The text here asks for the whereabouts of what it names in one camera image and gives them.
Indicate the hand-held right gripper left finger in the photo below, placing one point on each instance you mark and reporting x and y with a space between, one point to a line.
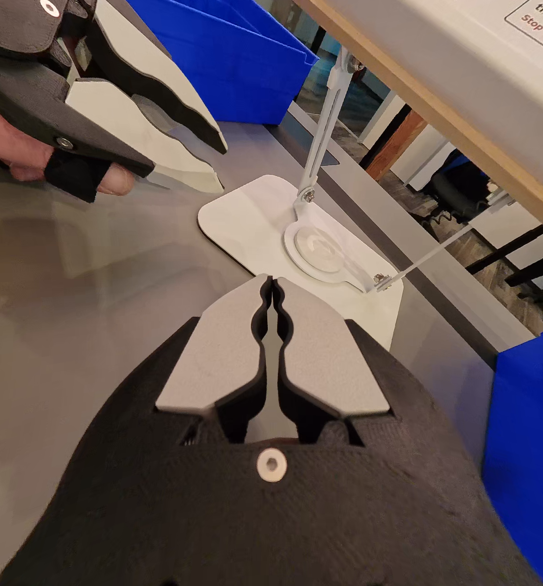
212 361

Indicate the wooden pillar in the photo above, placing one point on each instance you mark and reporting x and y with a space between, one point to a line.
399 137

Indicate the blue plastic bin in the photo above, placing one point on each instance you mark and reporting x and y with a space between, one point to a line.
528 435
244 59

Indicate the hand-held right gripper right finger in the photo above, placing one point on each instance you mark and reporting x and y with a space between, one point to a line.
331 366

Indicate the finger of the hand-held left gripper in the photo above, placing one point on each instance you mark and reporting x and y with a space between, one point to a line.
115 110
161 68

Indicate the black office chair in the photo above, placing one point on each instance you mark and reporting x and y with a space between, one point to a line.
459 192

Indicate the white wooden book stand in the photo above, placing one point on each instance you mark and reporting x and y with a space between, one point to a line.
248 215

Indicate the person's left hand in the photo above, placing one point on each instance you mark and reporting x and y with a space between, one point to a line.
15 146

